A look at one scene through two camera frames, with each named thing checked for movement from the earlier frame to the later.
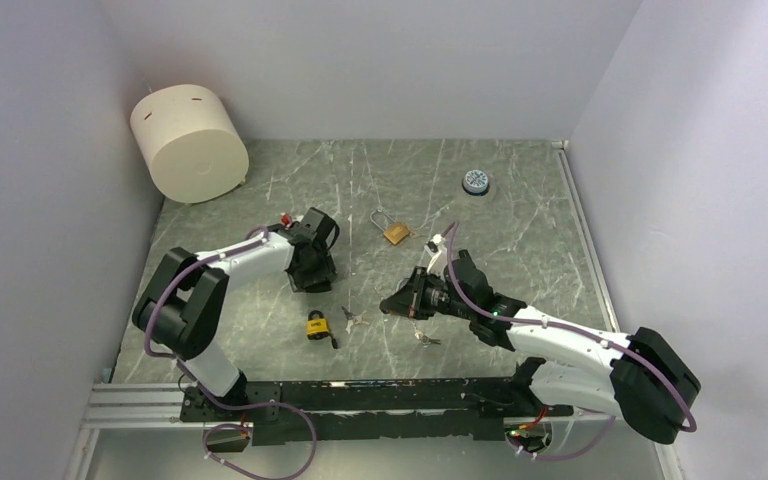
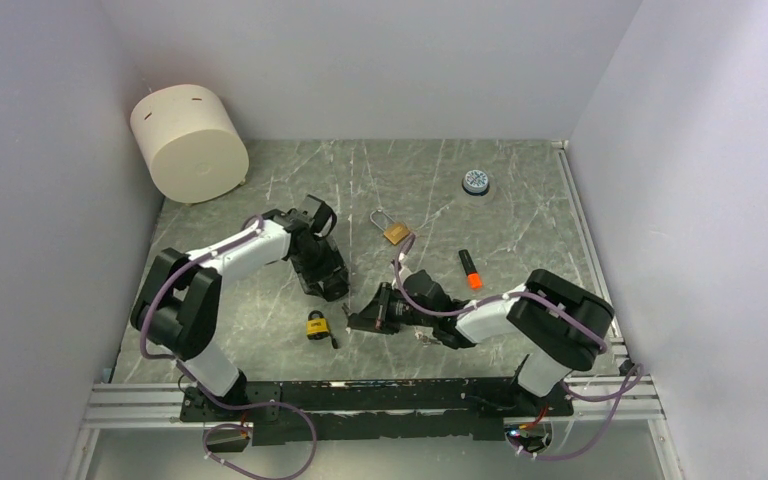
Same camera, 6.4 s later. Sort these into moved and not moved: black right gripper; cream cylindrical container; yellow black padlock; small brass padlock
Moved: black right gripper
Not moved: yellow black padlock; cream cylindrical container; small brass padlock
